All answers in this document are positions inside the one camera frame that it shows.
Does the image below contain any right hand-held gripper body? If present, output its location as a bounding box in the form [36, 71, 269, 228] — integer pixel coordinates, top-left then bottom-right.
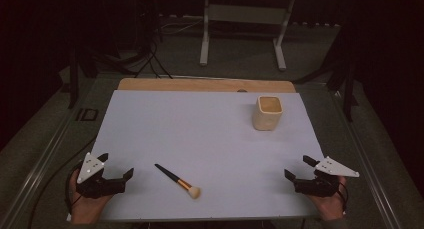
[294, 155, 361, 198]

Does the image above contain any person's left hand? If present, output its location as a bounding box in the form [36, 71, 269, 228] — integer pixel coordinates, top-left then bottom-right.
[69, 168, 115, 225]

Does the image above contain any black stand leg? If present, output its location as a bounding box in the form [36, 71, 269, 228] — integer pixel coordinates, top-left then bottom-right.
[67, 48, 81, 110]
[342, 63, 360, 123]

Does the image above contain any white metal stand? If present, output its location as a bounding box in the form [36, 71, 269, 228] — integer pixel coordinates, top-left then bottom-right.
[198, 0, 298, 72]

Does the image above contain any beige square cup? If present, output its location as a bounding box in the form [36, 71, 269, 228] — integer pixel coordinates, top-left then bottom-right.
[251, 94, 284, 132]

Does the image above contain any wooden table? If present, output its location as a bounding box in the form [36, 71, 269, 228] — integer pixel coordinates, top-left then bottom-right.
[117, 77, 297, 94]

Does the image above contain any black handled makeup brush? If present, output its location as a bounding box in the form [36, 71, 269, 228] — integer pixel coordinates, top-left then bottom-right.
[154, 163, 202, 200]

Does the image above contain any long black cable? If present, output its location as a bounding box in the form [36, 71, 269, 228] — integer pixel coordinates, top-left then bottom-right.
[27, 135, 98, 229]

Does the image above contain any white board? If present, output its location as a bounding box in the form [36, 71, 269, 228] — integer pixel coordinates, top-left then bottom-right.
[97, 89, 326, 223]

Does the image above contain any bundle of black cables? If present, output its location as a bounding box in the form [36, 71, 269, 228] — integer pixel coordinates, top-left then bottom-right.
[89, 8, 174, 80]

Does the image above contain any person's right hand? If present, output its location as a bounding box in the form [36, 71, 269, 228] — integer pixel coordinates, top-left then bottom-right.
[306, 175, 348, 222]

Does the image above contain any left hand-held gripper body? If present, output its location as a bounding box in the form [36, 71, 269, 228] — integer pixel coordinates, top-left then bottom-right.
[75, 151, 126, 200]

